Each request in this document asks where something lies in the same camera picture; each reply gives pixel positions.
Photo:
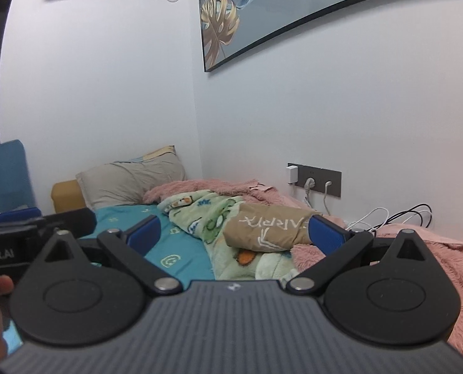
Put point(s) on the grey pillow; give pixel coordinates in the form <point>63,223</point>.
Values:
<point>134,179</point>

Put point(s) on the mustard yellow cushion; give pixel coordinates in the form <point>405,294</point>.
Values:
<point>66,196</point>

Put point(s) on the chair with blue cover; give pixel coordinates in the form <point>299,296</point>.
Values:
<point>9,175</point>

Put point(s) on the white charger block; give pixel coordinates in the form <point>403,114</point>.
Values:
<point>292,175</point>

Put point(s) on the framed gold leaf wall picture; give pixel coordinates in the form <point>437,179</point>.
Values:
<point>293,4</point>

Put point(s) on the grey wall outlet panel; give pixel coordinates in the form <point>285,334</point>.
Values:
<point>321,173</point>

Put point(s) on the pink fluffy blanket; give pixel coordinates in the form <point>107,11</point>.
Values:
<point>449,265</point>

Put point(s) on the tan t-shirt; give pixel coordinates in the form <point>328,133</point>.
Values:
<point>270,226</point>

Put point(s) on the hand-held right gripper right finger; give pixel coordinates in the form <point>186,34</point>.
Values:
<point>324,233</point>

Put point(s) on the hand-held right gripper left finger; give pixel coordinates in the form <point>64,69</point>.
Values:
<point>145,233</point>

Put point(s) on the green cartoon printed blanket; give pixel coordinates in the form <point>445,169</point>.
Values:
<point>212,218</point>

